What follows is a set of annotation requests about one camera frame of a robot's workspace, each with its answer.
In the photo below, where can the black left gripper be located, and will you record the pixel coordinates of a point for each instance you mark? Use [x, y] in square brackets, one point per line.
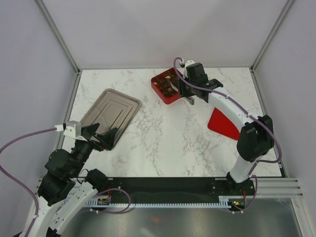
[106, 138]

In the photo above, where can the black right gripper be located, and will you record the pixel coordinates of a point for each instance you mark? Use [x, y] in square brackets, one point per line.
[182, 92]

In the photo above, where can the stainless steel tongs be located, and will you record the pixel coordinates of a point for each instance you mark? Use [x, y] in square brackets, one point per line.
[191, 100]

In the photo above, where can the stainless steel tray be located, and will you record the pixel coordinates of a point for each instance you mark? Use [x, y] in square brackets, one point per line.
[112, 109]

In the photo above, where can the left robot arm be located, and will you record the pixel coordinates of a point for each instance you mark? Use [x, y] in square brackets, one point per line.
[51, 217]

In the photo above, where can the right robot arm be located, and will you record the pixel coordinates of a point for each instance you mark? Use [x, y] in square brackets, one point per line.
[255, 132]

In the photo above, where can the red chocolate box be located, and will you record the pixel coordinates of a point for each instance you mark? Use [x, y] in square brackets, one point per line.
[163, 88]

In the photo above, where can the red box lid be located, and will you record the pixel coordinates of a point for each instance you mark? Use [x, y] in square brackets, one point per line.
[220, 124]

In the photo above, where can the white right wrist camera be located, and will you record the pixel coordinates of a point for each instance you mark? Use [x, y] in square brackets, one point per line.
[184, 64]

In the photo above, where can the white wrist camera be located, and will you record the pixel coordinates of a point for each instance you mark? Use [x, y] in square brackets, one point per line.
[184, 64]
[71, 129]

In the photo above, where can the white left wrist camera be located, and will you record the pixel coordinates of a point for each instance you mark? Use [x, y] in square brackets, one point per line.
[71, 129]

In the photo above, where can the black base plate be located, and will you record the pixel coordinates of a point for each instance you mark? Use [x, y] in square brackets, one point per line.
[178, 189]

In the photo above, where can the white cable duct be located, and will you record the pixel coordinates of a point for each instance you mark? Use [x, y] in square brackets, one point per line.
[222, 202]

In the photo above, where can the aluminium frame rail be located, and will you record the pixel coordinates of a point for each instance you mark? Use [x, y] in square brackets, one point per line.
[273, 187]

